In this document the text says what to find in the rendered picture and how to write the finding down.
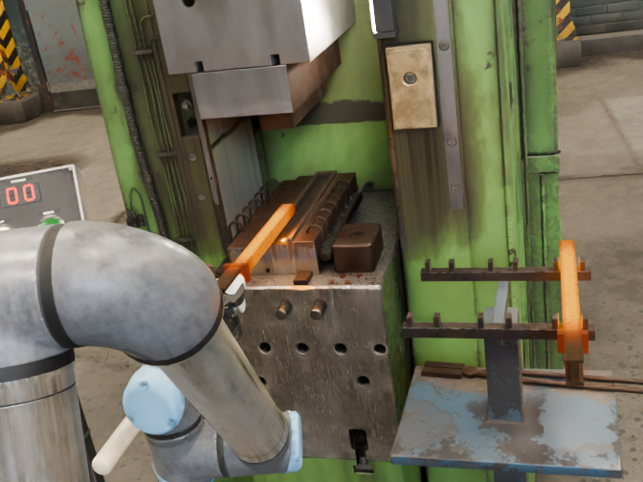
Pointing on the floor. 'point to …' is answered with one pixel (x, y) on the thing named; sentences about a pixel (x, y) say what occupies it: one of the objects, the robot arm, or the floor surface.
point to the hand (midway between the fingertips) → (232, 275)
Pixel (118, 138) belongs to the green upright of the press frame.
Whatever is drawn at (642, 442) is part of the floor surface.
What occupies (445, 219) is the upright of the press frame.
